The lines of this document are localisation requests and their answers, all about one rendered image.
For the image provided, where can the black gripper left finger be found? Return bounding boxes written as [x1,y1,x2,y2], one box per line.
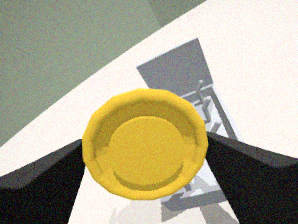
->
[0,139,86,224]

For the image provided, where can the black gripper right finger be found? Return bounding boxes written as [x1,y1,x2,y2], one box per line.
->
[205,132,298,224]

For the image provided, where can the yellow plate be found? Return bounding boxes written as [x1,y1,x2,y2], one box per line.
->
[81,88,209,200]

